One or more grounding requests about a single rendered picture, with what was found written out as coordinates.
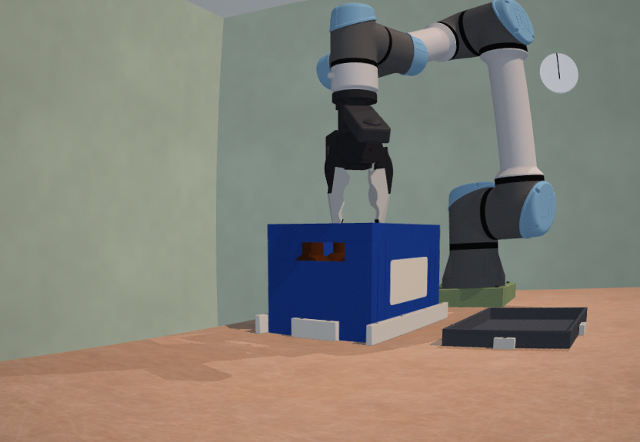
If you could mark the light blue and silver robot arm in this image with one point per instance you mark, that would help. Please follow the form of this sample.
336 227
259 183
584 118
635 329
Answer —
480 214

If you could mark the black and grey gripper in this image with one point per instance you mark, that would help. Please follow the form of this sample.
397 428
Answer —
346 150

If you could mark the blue plastic crate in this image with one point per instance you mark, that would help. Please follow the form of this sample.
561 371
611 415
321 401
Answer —
389 270

